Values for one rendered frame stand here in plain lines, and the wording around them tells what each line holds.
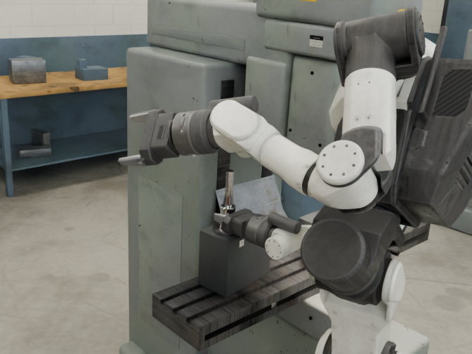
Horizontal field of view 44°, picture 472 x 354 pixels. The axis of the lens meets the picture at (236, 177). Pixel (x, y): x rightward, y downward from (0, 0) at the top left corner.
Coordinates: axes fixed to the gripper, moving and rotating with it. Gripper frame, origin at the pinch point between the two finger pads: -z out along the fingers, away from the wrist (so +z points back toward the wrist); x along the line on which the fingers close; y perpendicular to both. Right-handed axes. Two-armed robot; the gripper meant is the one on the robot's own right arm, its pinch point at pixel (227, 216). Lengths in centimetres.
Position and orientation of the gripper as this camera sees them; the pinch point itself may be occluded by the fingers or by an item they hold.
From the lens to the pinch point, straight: 179.3
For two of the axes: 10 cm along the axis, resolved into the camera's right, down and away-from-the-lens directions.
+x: -6.7, 2.1, -7.1
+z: 7.4, 2.6, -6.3
